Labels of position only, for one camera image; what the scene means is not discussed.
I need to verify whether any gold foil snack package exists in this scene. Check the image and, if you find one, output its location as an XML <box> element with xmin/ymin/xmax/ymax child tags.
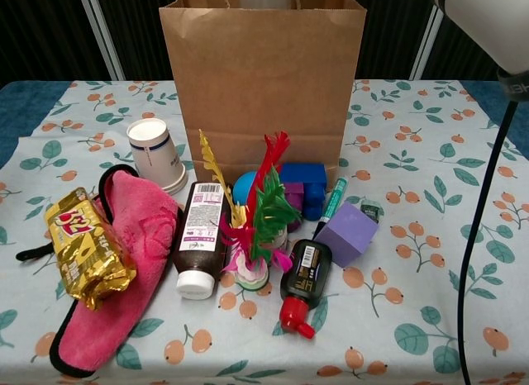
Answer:
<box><xmin>44</xmin><ymin>187</ymin><xmax>138</xmax><ymax>311</ymax></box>

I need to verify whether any purple foam cube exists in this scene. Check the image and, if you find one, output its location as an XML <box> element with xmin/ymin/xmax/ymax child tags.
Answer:
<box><xmin>316</xmin><ymin>202</ymin><xmax>380</xmax><ymax>269</ymax></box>

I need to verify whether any floral tablecloth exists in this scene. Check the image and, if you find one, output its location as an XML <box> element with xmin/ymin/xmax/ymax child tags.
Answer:
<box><xmin>0</xmin><ymin>79</ymin><xmax>529</xmax><ymax>385</ymax></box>

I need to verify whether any green marker pen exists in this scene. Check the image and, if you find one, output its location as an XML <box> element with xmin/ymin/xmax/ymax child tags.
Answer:
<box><xmin>313</xmin><ymin>177</ymin><xmax>349</xmax><ymax>241</ymax></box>

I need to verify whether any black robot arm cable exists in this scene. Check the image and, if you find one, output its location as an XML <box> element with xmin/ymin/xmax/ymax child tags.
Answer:
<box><xmin>456</xmin><ymin>98</ymin><xmax>520</xmax><ymax>385</ymax></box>

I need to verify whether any black bottle red cap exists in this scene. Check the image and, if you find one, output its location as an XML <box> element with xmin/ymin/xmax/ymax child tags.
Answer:
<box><xmin>279</xmin><ymin>238</ymin><xmax>333</xmax><ymax>340</ymax></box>

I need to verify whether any black pleated partition panel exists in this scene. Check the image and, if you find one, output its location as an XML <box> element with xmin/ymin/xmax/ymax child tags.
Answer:
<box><xmin>421</xmin><ymin>4</ymin><xmax>529</xmax><ymax>83</ymax></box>
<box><xmin>350</xmin><ymin>0</ymin><xmax>446</xmax><ymax>81</ymax></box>
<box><xmin>88</xmin><ymin>0</ymin><xmax>183</xmax><ymax>81</ymax></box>
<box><xmin>0</xmin><ymin>0</ymin><xmax>112</xmax><ymax>87</ymax></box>

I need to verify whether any colourful feather shuttlecock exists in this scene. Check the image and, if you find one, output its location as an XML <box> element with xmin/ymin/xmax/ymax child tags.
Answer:
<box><xmin>198</xmin><ymin>128</ymin><xmax>303</xmax><ymax>291</ymax></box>

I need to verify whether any brown bottle white cap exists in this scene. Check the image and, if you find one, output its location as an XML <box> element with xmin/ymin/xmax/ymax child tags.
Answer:
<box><xmin>172</xmin><ymin>181</ymin><xmax>232</xmax><ymax>300</ymax></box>

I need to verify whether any white paper cup stack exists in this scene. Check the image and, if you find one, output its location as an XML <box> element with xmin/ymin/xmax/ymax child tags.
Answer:
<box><xmin>126</xmin><ymin>117</ymin><xmax>189</xmax><ymax>196</ymax></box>

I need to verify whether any purple toy block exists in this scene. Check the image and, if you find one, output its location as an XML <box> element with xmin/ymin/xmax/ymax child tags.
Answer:
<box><xmin>284</xmin><ymin>182</ymin><xmax>307</xmax><ymax>233</ymax></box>

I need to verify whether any blue ball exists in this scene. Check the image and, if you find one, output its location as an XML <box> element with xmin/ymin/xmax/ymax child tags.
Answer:
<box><xmin>232</xmin><ymin>170</ymin><xmax>265</xmax><ymax>208</ymax></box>

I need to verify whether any pink towel black trim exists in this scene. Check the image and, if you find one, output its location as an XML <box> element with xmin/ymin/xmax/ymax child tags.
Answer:
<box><xmin>15</xmin><ymin>164</ymin><xmax>185</xmax><ymax>378</ymax></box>

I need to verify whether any small green pencil sharpener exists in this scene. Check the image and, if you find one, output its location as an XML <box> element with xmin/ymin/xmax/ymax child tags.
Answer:
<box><xmin>359</xmin><ymin>198</ymin><xmax>384</xmax><ymax>225</ymax></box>

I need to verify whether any blue toy block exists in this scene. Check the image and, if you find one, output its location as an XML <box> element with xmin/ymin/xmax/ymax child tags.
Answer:
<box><xmin>279</xmin><ymin>162</ymin><xmax>328</xmax><ymax>221</ymax></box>

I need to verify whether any brown paper bag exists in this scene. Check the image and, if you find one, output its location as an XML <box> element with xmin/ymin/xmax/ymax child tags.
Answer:
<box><xmin>159</xmin><ymin>0</ymin><xmax>368</xmax><ymax>183</ymax></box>

